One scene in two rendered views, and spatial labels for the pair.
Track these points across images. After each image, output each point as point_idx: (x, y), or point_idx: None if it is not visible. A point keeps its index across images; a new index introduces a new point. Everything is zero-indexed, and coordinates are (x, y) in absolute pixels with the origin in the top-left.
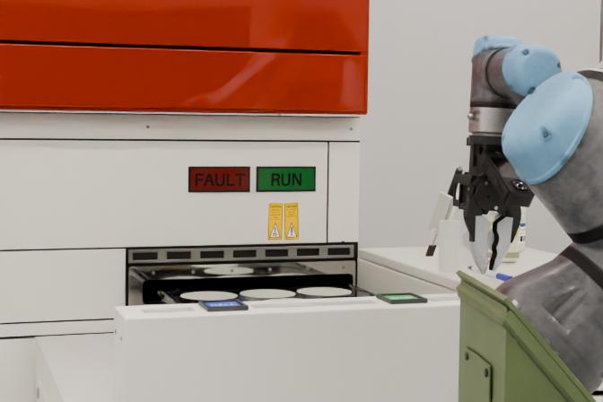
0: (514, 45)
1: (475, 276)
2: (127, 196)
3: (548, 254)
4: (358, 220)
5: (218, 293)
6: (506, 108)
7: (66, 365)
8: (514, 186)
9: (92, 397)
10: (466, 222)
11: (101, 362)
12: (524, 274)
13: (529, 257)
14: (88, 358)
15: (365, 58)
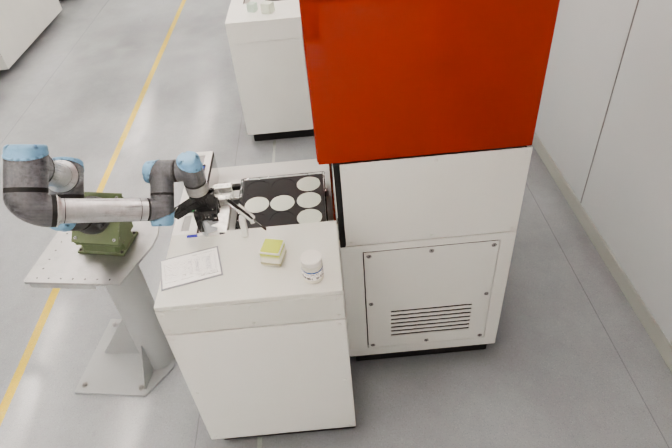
0: (176, 162)
1: (226, 238)
2: None
3: (292, 290)
4: (336, 209)
5: (312, 186)
6: (199, 187)
7: (279, 165)
8: (175, 207)
9: (233, 171)
10: None
11: (280, 172)
12: (88, 197)
13: (280, 276)
14: (288, 169)
15: (314, 138)
